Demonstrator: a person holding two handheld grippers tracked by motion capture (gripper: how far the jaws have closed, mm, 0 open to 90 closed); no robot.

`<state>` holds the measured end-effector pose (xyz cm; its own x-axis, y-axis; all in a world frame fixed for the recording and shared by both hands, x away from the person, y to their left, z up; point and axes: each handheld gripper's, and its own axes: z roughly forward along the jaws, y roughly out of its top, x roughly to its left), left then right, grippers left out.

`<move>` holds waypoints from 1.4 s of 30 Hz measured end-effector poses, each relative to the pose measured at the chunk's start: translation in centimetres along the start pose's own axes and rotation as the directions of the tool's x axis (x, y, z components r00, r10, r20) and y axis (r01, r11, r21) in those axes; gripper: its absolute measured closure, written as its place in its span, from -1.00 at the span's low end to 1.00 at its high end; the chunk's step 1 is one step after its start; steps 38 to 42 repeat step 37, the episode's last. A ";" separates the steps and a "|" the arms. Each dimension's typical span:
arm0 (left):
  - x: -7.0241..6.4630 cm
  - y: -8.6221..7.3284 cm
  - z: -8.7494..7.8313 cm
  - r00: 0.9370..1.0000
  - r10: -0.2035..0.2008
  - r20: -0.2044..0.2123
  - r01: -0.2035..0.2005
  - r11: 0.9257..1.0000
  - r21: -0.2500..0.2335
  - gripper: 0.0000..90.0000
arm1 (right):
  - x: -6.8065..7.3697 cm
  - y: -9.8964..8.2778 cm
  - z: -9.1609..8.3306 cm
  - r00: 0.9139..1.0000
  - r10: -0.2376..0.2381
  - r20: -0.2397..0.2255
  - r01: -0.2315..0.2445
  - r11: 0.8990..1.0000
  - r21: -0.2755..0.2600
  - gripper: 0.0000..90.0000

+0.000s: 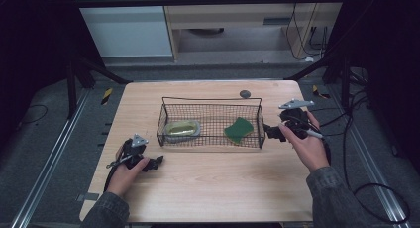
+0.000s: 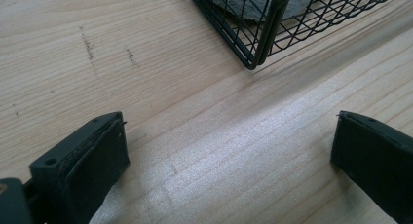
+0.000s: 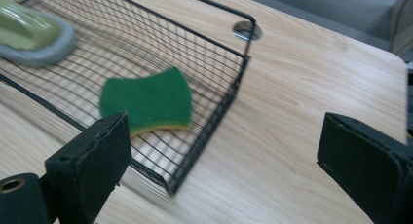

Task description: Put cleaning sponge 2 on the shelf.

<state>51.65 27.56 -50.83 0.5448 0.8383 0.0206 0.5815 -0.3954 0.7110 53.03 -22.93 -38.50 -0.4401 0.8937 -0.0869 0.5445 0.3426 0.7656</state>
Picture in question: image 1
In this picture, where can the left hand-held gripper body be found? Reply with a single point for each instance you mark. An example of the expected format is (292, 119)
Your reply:
(132, 153)

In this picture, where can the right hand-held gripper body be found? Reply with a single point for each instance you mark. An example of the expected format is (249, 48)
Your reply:
(297, 120)

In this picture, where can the yellow and green sponge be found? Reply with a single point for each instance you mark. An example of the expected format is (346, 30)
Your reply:
(238, 130)

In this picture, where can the green oval soap dish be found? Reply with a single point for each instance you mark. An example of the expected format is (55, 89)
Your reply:
(182, 130)

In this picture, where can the person's left hand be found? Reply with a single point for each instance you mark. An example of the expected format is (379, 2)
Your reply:
(124, 180)

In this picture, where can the person's right hand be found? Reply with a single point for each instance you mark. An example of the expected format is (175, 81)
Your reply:
(312, 150)

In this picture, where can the yellow and black tape strip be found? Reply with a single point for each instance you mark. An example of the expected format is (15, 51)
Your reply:
(106, 96)
(318, 92)

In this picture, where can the grey round table disc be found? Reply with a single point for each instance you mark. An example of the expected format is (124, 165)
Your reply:
(245, 94)

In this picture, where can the black metal stand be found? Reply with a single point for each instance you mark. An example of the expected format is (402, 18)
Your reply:
(71, 89)
(345, 86)

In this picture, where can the grey tape piece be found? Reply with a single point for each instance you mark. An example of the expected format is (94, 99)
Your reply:
(87, 197)

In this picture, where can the white plug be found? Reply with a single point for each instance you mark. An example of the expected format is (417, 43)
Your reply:
(309, 59)

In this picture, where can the dark curtain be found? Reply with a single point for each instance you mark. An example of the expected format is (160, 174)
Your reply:
(386, 56)
(33, 39)

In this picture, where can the light wooden desk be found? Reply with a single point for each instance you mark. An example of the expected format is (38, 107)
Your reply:
(231, 18)

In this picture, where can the white cabinet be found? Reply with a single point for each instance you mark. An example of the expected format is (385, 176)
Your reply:
(125, 33)

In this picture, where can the aluminium floor rail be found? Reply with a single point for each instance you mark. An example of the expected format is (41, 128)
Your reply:
(49, 162)
(379, 178)

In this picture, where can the black horizontal frame bar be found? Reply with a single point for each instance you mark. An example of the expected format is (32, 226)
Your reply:
(198, 1)

